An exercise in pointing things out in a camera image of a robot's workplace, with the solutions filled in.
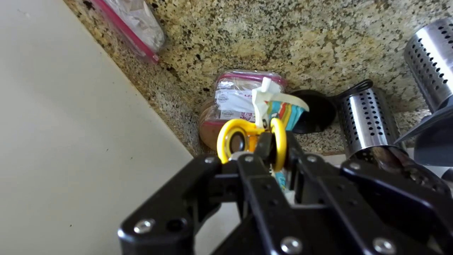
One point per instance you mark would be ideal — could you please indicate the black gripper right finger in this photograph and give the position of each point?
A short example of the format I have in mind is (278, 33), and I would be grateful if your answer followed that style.
(377, 189)

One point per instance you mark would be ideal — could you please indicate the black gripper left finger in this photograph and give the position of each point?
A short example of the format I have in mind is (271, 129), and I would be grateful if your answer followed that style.
(256, 189)

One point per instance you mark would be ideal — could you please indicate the perforated steel utensil holder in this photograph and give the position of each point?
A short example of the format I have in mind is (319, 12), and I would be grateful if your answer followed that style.
(369, 122)
(433, 61)

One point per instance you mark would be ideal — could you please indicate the brown wooden bowl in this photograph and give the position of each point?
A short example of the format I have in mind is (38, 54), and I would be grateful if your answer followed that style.
(207, 129)

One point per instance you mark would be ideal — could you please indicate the pink zip bag with bread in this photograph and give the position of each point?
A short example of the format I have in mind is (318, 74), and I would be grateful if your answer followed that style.
(236, 100)

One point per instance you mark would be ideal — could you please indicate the black round dish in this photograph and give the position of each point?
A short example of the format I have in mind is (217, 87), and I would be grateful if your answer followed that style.
(319, 114)

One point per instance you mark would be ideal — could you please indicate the pink zip plastic bag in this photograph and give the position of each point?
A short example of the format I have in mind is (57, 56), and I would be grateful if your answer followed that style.
(137, 23)

